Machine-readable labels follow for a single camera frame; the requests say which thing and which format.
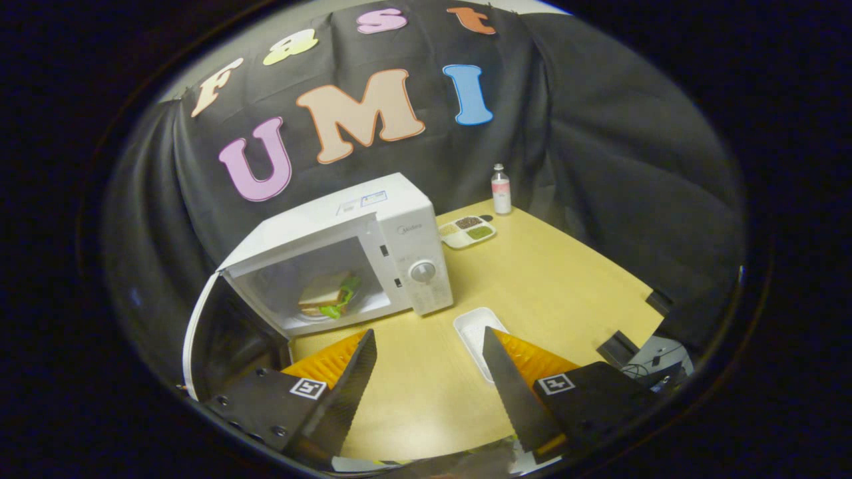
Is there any lettuce sandwich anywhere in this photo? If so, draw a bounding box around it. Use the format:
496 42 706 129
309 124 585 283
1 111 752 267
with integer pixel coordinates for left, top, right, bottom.
298 271 362 319

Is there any clear bottle with pink label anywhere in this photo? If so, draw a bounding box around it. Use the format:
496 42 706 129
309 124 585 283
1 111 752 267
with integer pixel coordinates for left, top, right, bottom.
491 164 513 216

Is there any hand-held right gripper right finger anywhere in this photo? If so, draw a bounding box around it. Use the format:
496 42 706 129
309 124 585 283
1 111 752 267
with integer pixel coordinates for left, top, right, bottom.
481 326 666 466

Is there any white microwave oven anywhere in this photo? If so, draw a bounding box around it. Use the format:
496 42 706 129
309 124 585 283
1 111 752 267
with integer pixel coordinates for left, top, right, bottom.
182 172 455 401

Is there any black backdrop cloth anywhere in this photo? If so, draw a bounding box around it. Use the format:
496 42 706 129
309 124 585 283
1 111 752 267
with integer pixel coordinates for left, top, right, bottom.
100 0 746 373

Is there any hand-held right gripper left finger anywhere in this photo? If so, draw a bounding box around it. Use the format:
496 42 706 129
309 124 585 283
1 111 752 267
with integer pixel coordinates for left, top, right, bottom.
196 329 378 469

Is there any white divided dish of grains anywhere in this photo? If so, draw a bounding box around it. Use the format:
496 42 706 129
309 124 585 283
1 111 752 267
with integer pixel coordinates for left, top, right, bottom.
438 215 497 250

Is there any tangle of floor cables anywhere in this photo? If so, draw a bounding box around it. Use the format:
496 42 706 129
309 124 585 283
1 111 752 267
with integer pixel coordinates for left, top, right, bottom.
622 343 688 395

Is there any white rectangular tray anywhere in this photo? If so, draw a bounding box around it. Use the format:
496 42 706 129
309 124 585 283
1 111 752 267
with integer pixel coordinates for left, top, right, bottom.
453 307 510 384

